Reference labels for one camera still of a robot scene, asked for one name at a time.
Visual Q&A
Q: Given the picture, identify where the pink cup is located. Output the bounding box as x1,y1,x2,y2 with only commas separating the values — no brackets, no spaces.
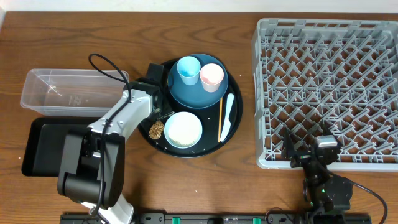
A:
200,63,224,93

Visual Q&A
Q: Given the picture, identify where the light blue cup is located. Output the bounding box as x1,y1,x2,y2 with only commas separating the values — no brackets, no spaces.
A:
177,56,201,86

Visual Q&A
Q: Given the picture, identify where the dark blue plate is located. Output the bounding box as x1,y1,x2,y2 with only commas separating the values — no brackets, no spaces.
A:
168,54,229,109

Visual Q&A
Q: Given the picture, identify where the light blue bowl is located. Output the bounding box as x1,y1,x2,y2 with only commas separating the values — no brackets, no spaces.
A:
164,111,203,149

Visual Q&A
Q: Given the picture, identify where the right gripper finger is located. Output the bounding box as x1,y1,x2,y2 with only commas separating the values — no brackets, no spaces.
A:
322,121,343,146
282,128,297,157

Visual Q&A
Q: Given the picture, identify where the round black serving tray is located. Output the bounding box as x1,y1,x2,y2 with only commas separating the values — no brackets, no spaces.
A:
137,59,243,158

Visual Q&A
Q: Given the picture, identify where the black rectangular tray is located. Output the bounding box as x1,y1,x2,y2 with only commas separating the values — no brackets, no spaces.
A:
21,116,97,177

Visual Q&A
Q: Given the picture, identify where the wooden chopstick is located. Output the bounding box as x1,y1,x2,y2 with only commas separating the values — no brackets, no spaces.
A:
218,97,223,143

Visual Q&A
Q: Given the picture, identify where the cooked white rice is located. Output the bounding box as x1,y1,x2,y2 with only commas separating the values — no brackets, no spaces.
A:
167,113,201,147

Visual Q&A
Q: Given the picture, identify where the brown walnut shell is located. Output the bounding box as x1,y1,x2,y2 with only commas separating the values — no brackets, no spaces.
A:
149,120,165,139

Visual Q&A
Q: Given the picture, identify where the clear plastic bin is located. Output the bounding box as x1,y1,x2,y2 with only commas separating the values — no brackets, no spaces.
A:
20,68,125,117

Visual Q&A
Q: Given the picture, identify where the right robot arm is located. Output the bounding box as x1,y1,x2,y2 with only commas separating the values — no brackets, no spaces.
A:
282,123,353,212

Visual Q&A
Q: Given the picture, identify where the grey dishwasher rack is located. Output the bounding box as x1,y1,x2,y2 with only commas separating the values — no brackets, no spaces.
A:
251,19,397,172

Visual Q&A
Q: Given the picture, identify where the light blue plastic knife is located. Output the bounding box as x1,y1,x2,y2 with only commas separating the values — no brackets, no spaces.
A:
220,93,234,142

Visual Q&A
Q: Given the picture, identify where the black mounting rail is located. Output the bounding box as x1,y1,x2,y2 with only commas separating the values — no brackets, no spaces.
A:
59,212,373,224

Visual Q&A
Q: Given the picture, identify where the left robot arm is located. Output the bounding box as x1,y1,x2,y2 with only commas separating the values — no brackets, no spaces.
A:
57,78,169,223

